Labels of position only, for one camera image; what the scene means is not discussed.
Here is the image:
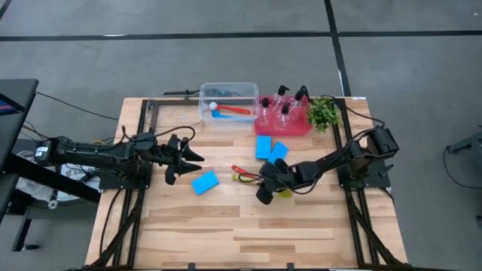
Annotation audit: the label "clear plastic bin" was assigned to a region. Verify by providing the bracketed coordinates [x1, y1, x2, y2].
[198, 81, 261, 122]

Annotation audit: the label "grey chair base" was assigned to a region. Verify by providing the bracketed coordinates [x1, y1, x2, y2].
[446, 129, 482, 155]

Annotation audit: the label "green dish brush yellow bristles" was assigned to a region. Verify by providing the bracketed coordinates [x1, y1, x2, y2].
[232, 173, 294, 199]

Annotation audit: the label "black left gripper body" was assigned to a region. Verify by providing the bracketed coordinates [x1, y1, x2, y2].
[148, 141, 172, 169]

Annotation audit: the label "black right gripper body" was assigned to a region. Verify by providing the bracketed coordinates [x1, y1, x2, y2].
[270, 164, 303, 191]

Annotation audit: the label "green plant in white pot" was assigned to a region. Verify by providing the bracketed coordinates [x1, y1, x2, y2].
[307, 96, 342, 133]

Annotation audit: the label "pink plastic tray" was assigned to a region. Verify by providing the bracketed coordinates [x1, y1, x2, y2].
[254, 96, 313, 137]

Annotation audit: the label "black beam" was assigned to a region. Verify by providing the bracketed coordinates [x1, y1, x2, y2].
[0, 154, 101, 204]

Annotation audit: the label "white plastic bag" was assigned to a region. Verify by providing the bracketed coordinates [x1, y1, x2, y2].
[14, 150, 101, 212]

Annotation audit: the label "black side desk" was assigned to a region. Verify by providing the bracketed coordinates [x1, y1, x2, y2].
[0, 78, 41, 227]

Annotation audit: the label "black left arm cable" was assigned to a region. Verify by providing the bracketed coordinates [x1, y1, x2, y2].
[120, 125, 197, 150]

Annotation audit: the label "black floor cable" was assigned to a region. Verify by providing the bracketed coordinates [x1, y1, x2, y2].
[35, 91, 121, 122]
[442, 145, 482, 190]

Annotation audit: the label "laptop screen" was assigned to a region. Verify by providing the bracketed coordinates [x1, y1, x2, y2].
[0, 93, 19, 117]

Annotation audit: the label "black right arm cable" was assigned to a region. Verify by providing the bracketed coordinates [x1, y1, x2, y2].
[322, 94, 386, 131]

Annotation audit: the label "blue sponge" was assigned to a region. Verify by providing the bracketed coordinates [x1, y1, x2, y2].
[267, 141, 290, 166]
[191, 170, 221, 196]
[255, 134, 273, 160]

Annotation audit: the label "red dish brush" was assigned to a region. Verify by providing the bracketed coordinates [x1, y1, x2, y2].
[208, 100, 252, 116]
[230, 164, 259, 180]

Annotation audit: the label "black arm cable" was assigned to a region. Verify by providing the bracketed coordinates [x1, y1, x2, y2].
[322, 94, 386, 131]
[120, 125, 197, 150]

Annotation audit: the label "clear pump soap bottle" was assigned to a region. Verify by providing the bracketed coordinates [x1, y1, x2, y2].
[258, 96, 275, 127]
[288, 86, 310, 118]
[271, 84, 291, 112]
[274, 102, 294, 133]

